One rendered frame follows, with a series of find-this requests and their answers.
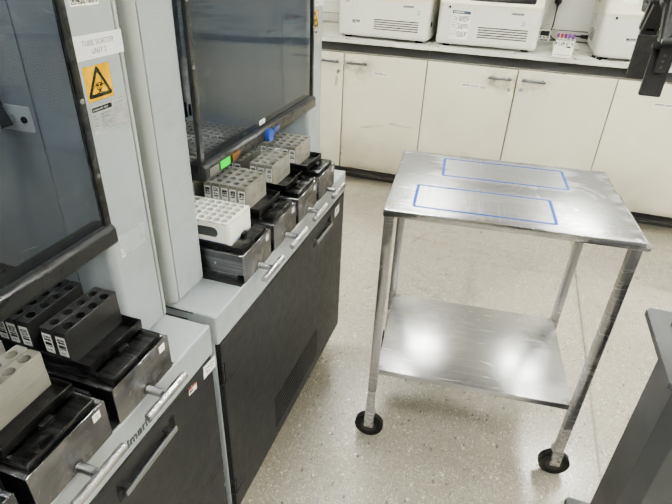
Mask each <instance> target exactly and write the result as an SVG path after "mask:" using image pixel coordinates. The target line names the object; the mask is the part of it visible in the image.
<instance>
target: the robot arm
mask: <svg viewBox="0 0 672 504"><path fill-rule="evenodd" d="M659 28H660V30H659ZM657 40H658V42H657ZM671 64H672V0H650V1H649V3H648V6H647V8H646V10H645V13H644V15H643V18H642V20H641V23H640V24H639V34H638V37H637V40H636V43H635V46H634V50H633V53H632V56H631V59H630V62H629V65H628V69H627V72H626V75H625V77H626V78H635V79H642V82H641V85H640V88H639V91H638V95H641V96H651V97H660V95H661V92H662V90H663V87H664V84H665V81H666V78H667V76H668V73H669V70H670V67H671Z"/></svg>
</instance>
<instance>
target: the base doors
mask: <svg viewBox="0 0 672 504"><path fill-rule="evenodd" d="M322 58H324V59H326V60H334V61H336V60H338V61H339V63H333V62H326V61H321V102H320V152H319V153H321V159H327V160H332V163H334V162H335V165H338V166H339V165H340V166H344V167H351V168H357V169H364V170H370V171H377V172H383V173H390V174H396V173H397V170H398V167H399V164H400V161H401V159H402V156H403V153H404V150H409V151H418V152H427V153H436V154H445V155H454V156H463V157H472V158H481V159H490V160H500V156H501V160H500V161H508V162H518V163H527V164H536V165H545V166H554V167H563V168H572V169H581V170H591V171H599V172H605V173H606V175H607V176H608V178H609V180H610V182H611V183H612V185H613V187H614V188H615V190H616V192H617V193H619V194H620V196H621V197H622V199H623V201H624V202H625V204H626V206H627V207H628V209H629V211H632V212H638V213H645V214H651V215H657V216H663V217H670V218H672V108H666V107H658V106H653V105H654V103H662V104H671V105H672V84H667V83H665V84H664V87H663V90H662V92H661V95H660V97H651V96H641V95H638V91H639V88H640V85H641V82H642V81H637V80H627V79H619V80H618V79H616V78H605V77H595V76H584V75H574V74H564V73H553V72H543V71H532V70H522V69H519V74H518V69H508V68H498V67H489V66H479V65H469V64H460V63H450V62H440V61H431V60H429V61H428V60H419V59H408V58H398V57H387V56H377V55H366V54H355V53H345V52H336V51H326V50H322V53H321V59H322ZM350 61H351V62H352V63H361V64H364V63H367V66H361V65H351V64H346V62H350ZM427 63H428V67H427ZM338 69H340V72H339V73H337V70H338ZM426 71H427V76H426ZM373 72H380V73H386V74H389V77H385V76H379V75H373ZM517 74H518V79H517ZM336 76H338V83H337V86H336V85H334V84H335V77H336ZM490 76H493V77H497V78H506V79H508V78H510V79H512V81H504V80H495V79H488V77H490ZM516 79H517V83H516ZM523 79H526V80H530V81H540V82H541V81H544V82H546V84H537V83H527V82H521V81H522V80H523ZM425 80H426V84H425ZM617 81H618V83H617ZM343 82H344V83H343ZM461 83H466V84H477V85H480V88H474V87H463V86H461ZM515 84H516V88H515ZM616 85H617V86H616ZM424 88H425V92H424ZM507 88H510V89H511V90H510V92H507ZM514 88H515V93H514ZM520 88H522V89H523V90H522V92H519V89H520ZM615 88H616V89H615ZM614 91H615V93H614ZM513 93H514V98H513ZM613 95H614V96H613ZM423 96H424V100H423ZM512 98H513V103H512ZM612 98H613V99H612ZM611 101H612V102H611ZM511 103H512V107H511ZM610 104H611V106H610ZM342 105H343V108H342ZM422 105H423V108H422ZM510 108H511V112H510ZM609 108H610V109H609ZM608 111H609V112H608ZM509 112H510V117H509ZM421 113H422V117H421ZM607 114H608V115H607ZM508 117H509V122H508ZM606 117H607V119H606ZM605 121H606V122H605ZM420 122H421V125H420ZM507 122H508V126H507ZM604 124H605V125H604ZM506 127H507V131H506ZM603 127H604V128H603ZM341 128H342V133H341ZM419 130H420V133H419ZM602 130H603V132H602ZM505 132H506V136H505ZM601 134H602V135H601ZM504 136H505V141H504ZM600 137H601V138H600ZM418 139H419V141H418ZM599 140H600V141H599ZM503 141H504V146H503ZM598 144H599V145H598ZM502 146H503V150H502ZM417 147H418V149H417ZM597 147H598V148H597ZM596 150H597V151H596ZM340 151H341V158H340ZM501 151H502V155H501ZM595 153H596V154H595ZM594 157H595V158H594ZM593 160H594V161H593ZM592 163H593V164H592ZM591 166H592V168H591Z"/></svg>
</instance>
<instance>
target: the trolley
mask: <svg viewBox="0 0 672 504"><path fill-rule="evenodd" d="M383 216H384V221H383V232H382V243H381V254H380V264H379V275H378V286H377V297H376V307H375V318H374V329H373V340H372V350H371V361H370V372H369V383H368V393H367V404H366V410H365V411H362V412H360V413H358V414H357V416H356V420H355V425H356V427H357V429H358V430H359V431H361V432H362V433H364V434H367V435H375V434H378V433H380V432H381V430H382V427H383V420H382V418H381V417H380V415H378V414H377V413H375V410H376V407H375V400H376V390H377V381H378V374H381V375H386V376H392V377H397V378H402V379H407V380H413V381H418V382H423V383H428V384H434V385H439V386H444V387H450V388H455V389H460V390H465V391H471V392H476V393H481V394H486V395H492V396H497V397H502V398H508V399H513V400H518V401H523V402H529V403H534V404H539V405H544V406H550V407H555V408H560V409H566V410H567V412H566V414H565V417H564V420H563V422H562V425H561V428H560V430H559V433H558V436H557V438H556V441H555V442H552V445H551V447H550V448H548V449H545V450H542V451H541V452H540V453H539V454H538V457H537V460H538V465H539V467H540V468H541V469H542V470H544V471H546V472H548V473H552V474H559V473H562V472H565V471H566V470H567V469H568V468H569V466H570V462H569V457H568V455H567V454H566V453H565V452H564V450H565V447H566V445H567V442H568V440H569V437H570V435H571V432H572V430H573V427H574V425H575V422H576V420H577V417H578V415H579V412H580V409H581V407H582V404H583V402H584V399H585V397H586V394H587V392H588V389H589V387H590V384H591V382H592V379H593V377H594V374H595V371H596V369H597V366H598V364H599V361H600V359H601V356H602V354H603V351H604V349H605V346H606V344H607V341H608V339H609V336H610V334H611V331H612V328H613V326H614V323H615V321H616V318H617V316H618V313H619V311H620V308H621V306H622V303H623V301H624V298H625V296H626V293H627V291H628V288H629V285H630V283H631V280H632V278H633V275H634V273H635V270H636V268H637V265H638V263H639V260H640V258H641V255H642V253H643V251H645V252H650V251H651V250H652V247H651V246H650V244H649V242H648V241H647V239H646V237H645V236H644V234H643V232H642V231H641V229H640V227H639V226H638V224H637V222H636V221H635V219H634V217H633V216H632V214H631V212H630V211H629V209H628V207H627V206H626V204H625V202H624V201H623V199H622V197H621V196H620V194H619V193H617V192H616V190H615V188H614V187H613V185H612V183H611V182H610V180H609V178H608V176H607V175H606V173H605V172H599V171H590V170H581V169H572V168H563V167H554V166H545V165H536V164H527V163H518V162H508V161H499V160H490V159H481V158H472V157H463V156H454V155H445V154H436V153H427V152H418V151H409V150H404V153H403V156H402V159H401V161H400V164H399V167H398V170H397V173H396V176H395V178H394V181H393V184H392V187H391V190H390V193H389V195H388V198H387V201H386V204H385V207H384V210H383ZM395 218H397V225H396V234H395V243H394V252H393V262H392V271H391V280H390V290H389V299H388V308H387V317H386V326H385V330H383V324H384V314H385V305H386V295H387V286H388V276H389V267H390V257H391V248H392V238H393V229H394V219H395ZM405 219H410V220H417V221H425V222H432V223H440V224H447V225H455V226H462V227H469V228H477V229H484V230H492V231H499V232H507V233H514V234H522V235H529V236H536V237H544V238H551V239H559V240H566V241H574V243H573V246H572V250H571V253H570V256H569V259H568V262H567V266H566V269H565V272H564V275H563V278H562V282H561V285H560V288H559V291H558V294H557V298H556V301H555V304H554V307H553V310H552V314H551V317H550V318H544V317H538V316H532V315H525V314H519V313H513V312H507V311H501V310H494V309H488V308H482V307H476V306H469V305H463V304H457V303H451V302H445V301H438V300H432V299H426V298H420V297H413V296H407V295H401V294H396V292H397V283H398V274H399V266H400V257H401V249H402V240H403V232H404V223H405ZM584 243H588V244H596V245H603V246H611V247H618V248H626V249H628V250H627V253H626V255H625V258H624V260H623V263H622V266H621V268H620V271H619V274H618V276H617V279H616V282H615V284H614V287H613V290H612V292H611V295H610V298H609V300H608V303H607V306H606V308H605V311H604V314H603V316H602V319H601V322H600V324H599V327H598V330H597V332H596V335H595V337H594V340H593V343H592V345H591V348H590V351H589V353H588V356H587V359H586V361H585V364H584V367H583V369H582V372H581V375H580V377H579V380H578V383H577V385H576V388H575V391H574V393H573V396H572V399H570V394H569V390H568V385H567V380H566V376H565V371H564V366H563V362H562V357H561V353H560V348H559V343H558V339H557V334H556V328H557V325H558V322H559V319H560V316H561V313H562V310H563V306H564V303H565V300H566V297H567V294H568V291H569V288H570V285H571V282H572V279H573V276H574V273H575V269H576V266H577V263H578V260H579V257H580V254H581V251H582V248H583V245H584Z"/></svg>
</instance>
